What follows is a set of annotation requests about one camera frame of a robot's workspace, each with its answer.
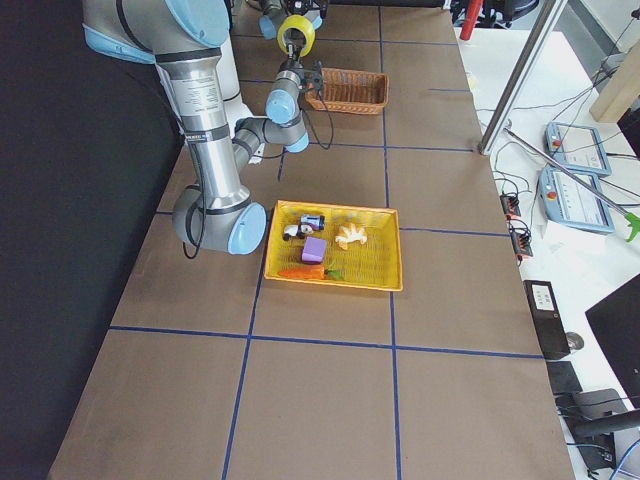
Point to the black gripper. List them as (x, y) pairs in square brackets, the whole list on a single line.
[(292, 66)]

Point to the yellow tape roll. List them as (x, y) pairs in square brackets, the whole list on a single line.
[(295, 30)]

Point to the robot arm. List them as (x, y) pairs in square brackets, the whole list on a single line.
[(189, 44), (275, 12)]

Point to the brown wicker basket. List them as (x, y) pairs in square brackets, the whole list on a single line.
[(350, 91)]

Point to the yellow plastic basket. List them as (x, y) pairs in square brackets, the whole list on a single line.
[(375, 265)]

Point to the small black jar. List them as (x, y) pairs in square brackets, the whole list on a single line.
[(315, 222)]

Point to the red cylinder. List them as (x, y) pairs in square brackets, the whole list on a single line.
[(472, 13)]

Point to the toy panda figure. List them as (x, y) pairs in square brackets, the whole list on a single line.
[(300, 231)]

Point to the toy croissant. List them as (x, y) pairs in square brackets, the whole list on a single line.
[(350, 233)]

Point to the purple cube block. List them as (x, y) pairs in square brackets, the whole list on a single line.
[(314, 250)]

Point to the toy carrot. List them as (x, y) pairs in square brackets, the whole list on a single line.
[(311, 272)]

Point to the far teach pendant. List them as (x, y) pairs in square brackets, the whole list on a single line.
[(578, 148)]

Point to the teach pendant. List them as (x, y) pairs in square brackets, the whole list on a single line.
[(570, 204), (578, 148)]

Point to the near teach pendant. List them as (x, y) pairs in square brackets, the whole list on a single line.
[(570, 204)]

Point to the black power supply box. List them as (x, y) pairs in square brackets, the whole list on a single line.
[(546, 319)]

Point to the black monitor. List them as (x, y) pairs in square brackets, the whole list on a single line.
[(614, 321)]

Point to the aluminium frame post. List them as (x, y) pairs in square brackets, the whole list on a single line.
[(544, 25)]

